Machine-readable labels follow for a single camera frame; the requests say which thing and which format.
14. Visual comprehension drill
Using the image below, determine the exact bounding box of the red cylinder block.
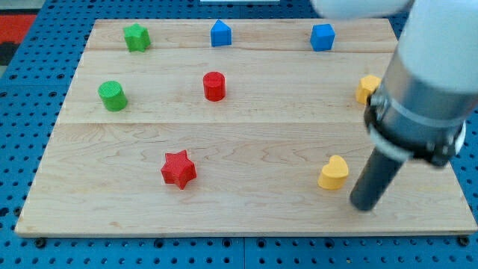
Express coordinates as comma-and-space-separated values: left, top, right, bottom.
202, 71, 226, 102

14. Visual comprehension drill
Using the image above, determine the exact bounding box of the red star block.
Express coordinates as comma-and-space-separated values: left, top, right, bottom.
161, 150, 196, 190

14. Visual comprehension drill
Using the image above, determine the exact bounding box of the blue pentagon block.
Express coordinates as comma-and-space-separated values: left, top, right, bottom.
210, 19, 232, 47

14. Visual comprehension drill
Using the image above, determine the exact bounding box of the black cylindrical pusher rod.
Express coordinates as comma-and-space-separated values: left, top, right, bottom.
350, 148, 403, 211

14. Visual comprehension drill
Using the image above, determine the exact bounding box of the yellow hexagon block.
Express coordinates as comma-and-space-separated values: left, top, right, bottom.
356, 75, 382, 105

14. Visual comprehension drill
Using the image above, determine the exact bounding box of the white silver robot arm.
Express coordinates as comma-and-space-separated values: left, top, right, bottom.
312, 0, 477, 211

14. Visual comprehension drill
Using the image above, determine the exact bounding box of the red black mat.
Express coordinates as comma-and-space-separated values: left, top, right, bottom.
1, 9, 38, 66

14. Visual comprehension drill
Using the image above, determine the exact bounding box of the wooden board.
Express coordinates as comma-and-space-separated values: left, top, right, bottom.
15, 19, 477, 238

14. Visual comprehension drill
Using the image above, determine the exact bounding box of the green cylinder block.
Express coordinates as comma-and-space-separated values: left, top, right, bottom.
98, 81, 128, 111

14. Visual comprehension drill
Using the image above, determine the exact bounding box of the blue cube block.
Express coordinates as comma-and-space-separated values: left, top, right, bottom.
310, 24, 335, 52

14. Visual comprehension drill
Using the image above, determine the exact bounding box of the green star block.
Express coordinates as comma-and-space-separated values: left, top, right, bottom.
123, 23, 151, 52

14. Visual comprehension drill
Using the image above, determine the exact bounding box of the yellow heart block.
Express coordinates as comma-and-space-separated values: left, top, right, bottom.
317, 155, 349, 190

